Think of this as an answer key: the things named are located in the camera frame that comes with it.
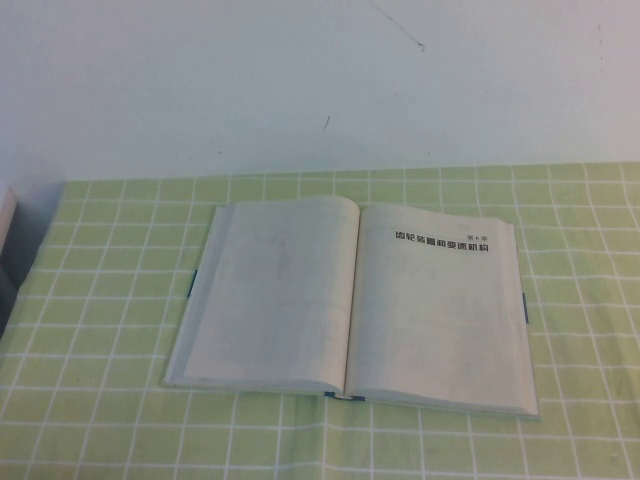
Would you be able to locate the book with diagrams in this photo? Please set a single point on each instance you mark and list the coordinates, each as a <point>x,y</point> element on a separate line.
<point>280,300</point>

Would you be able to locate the green checked tablecloth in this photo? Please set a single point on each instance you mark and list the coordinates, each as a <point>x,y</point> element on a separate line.
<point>125,350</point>

